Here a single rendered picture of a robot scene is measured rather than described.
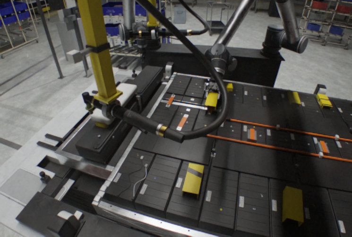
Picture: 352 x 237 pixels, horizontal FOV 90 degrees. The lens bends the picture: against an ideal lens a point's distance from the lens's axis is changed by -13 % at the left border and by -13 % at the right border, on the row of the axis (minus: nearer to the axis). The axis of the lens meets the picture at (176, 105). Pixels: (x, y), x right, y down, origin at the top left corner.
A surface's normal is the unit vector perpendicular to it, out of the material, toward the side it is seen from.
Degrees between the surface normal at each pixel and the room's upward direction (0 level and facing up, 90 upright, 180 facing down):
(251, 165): 0
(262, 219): 0
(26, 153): 0
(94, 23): 90
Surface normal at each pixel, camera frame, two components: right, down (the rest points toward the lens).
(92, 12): 0.86, 0.30
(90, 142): 0.00, -0.81
